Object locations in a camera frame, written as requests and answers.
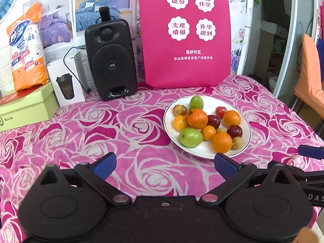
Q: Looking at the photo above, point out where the tan kiwi fruit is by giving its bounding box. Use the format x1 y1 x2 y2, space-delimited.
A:
232 136 244 150

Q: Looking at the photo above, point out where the large orange front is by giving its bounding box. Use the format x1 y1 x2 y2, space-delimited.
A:
210 132 232 154

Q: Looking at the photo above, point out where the dark red plum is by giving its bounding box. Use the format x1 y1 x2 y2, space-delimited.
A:
207 115 221 129
227 125 243 139

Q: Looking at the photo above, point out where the small yellow fruit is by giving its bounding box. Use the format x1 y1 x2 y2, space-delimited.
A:
216 127 227 133

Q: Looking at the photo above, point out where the small orange tangerine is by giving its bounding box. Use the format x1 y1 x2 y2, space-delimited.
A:
201 125 217 141

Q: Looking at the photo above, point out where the green apple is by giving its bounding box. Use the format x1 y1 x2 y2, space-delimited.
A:
178 128 203 148
190 95 204 110

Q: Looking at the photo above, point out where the red peach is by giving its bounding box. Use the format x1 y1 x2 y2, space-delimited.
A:
215 107 227 120

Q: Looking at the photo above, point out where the orange with leaf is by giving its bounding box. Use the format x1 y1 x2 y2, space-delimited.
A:
187 109 208 129

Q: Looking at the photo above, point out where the yellow orange citrus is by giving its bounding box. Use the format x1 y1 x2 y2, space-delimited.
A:
173 115 188 132

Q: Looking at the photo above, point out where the red yellow nectarine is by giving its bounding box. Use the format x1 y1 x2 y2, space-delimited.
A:
173 104 188 116

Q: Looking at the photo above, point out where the white round plate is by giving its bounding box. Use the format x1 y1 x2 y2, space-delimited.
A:
163 95 252 159

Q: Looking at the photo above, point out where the orange covered chair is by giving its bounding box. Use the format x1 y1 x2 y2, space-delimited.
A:
294 34 324 118

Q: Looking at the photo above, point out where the light green shoe box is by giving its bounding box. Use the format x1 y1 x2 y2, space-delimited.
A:
0 82 59 132

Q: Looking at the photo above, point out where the white coffee cup box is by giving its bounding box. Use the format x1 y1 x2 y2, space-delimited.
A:
47 47 89 107

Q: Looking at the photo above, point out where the orange paper cup pack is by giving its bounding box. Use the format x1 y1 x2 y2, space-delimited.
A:
7 2 49 92

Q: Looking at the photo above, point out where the black speaker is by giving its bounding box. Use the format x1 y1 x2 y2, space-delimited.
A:
85 19 137 101

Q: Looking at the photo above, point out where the magenta tote bag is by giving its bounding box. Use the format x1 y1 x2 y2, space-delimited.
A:
139 0 231 88

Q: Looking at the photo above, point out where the bedding poster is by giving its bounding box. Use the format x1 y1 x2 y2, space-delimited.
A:
1 0 138 67

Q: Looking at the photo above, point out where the black speaker cable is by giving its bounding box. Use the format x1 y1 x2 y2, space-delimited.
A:
63 46 93 93

